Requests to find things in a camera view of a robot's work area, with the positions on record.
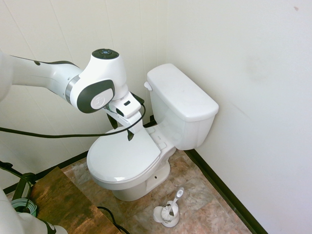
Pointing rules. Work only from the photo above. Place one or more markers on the brown wooden table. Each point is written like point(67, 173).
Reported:
point(63, 202)

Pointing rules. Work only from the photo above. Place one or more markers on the black camera stand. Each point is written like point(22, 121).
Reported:
point(22, 181)

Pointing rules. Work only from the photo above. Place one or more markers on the white toilet bowl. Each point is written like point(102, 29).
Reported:
point(139, 187)

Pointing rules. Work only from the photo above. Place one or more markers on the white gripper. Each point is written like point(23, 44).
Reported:
point(132, 122)

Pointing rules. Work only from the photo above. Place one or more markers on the white toilet tank lid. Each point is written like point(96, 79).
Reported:
point(178, 90)

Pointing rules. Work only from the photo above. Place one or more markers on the long black baseboard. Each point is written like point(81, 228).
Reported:
point(219, 185)

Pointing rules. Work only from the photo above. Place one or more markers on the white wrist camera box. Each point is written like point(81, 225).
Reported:
point(126, 104)

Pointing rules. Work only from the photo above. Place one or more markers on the white flush lever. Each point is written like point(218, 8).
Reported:
point(147, 85)

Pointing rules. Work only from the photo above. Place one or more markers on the white toilet tank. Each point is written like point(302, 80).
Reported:
point(180, 126)

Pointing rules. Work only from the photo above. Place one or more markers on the white toilet brush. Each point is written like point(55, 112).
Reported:
point(175, 201)

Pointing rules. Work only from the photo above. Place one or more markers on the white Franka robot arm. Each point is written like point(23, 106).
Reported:
point(102, 68)

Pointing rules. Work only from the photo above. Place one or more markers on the white toilet seat cover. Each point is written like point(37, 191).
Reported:
point(122, 158)

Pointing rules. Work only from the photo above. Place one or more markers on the white toilet brush holder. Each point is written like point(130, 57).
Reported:
point(159, 214)

